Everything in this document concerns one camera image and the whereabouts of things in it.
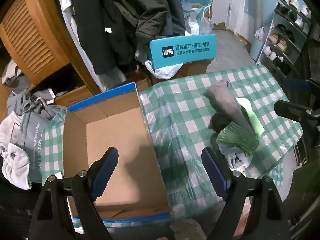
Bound grey printed bag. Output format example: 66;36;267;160
19;105;67;183

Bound green checked tablecloth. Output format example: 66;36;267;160
41;65;304;228

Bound light grey towel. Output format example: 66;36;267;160
0;112;32;190

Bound dark brown sock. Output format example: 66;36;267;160
209;112;232;132

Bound light blue trash bin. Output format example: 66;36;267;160
249;27;265;62

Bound light green white sock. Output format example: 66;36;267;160
235;97;265;135

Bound black hanging jacket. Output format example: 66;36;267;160
74;0;140;75

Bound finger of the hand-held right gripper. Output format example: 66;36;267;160
274;99;320;124
284;78;320;93

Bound small brown cardboard box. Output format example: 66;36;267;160
125;74;153;93

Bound rows of shoes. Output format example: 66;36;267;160
264;0;312;73

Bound olive hanging jacket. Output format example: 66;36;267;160
110;0;185;63

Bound light blue-grey sock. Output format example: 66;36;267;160
224;144;250;170

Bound green knitted sock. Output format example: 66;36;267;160
216;121;259;158

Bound blue white plastic bag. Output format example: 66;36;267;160
181;0;214;35

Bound wooden louvered cabinet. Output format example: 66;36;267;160
0;0;100;110

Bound metal shoe rack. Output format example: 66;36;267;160
256;0;313;80

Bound teal printed box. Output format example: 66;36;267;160
149;34;217;69

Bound blue-edged cardboard box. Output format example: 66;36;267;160
62;81;173;224

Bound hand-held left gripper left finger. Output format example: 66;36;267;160
30;147;119;240

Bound long grey sock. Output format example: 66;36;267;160
204;80;253;135

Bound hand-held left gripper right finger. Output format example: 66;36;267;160
201;147;292;240

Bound grey clothes pile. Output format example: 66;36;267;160
6;91;67;123

